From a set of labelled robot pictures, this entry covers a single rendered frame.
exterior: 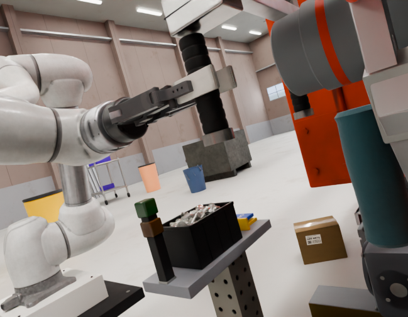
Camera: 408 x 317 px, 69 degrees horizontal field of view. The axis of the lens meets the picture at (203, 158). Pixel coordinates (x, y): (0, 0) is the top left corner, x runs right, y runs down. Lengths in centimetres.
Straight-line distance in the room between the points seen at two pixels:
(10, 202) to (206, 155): 636
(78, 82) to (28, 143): 63
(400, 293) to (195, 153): 524
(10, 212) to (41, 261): 900
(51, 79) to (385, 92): 102
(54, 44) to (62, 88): 1103
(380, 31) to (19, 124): 49
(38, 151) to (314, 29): 47
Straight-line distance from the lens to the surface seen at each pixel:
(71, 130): 59
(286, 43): 48
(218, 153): 562
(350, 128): 60
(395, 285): 85
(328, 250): 172
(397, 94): 24
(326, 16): 46
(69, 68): 115
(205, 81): 39
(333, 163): 99
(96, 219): 127
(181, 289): 76
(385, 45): 24
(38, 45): 1191
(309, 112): 70
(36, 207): 373
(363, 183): 62
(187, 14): 41
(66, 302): 122
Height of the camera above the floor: 75
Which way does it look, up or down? 3 degrees down
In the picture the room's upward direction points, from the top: 16 degrees counter-clockwise
